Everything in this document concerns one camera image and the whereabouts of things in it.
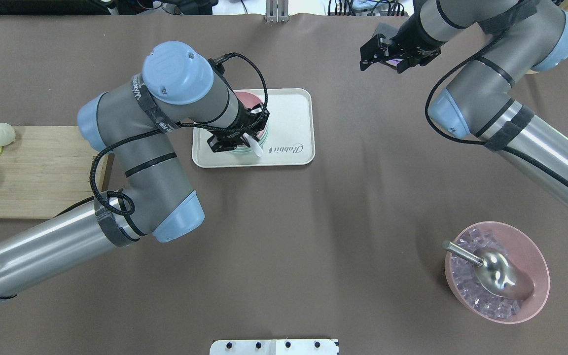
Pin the metal ice scoop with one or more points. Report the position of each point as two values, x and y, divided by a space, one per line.
495 272

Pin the aluminium frame post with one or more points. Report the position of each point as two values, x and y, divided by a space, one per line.
276 11

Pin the white steamed bun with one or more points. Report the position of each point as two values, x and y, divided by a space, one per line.
7 134

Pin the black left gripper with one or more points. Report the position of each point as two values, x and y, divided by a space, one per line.
243 126

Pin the bamboo cutting board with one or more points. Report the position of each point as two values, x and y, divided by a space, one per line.
44 171

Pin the stacked green bowls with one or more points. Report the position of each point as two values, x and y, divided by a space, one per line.
264 140

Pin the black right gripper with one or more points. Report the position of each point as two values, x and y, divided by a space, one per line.
416 43

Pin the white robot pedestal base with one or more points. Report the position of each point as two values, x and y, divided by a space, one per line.
312 346

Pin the white plastic spoon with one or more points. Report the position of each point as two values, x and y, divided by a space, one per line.
254 144

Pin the grey folded cloth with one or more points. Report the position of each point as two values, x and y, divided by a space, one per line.
388 31

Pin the large pink bowl with ice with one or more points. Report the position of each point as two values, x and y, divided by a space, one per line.
518 248

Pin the small pink bowl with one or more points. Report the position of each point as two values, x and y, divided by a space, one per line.
250 101

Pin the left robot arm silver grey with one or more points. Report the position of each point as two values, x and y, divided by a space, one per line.
138 183

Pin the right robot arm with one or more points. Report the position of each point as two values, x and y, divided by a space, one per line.
476 106

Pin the cream rabbit tray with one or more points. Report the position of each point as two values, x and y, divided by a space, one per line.
290 138

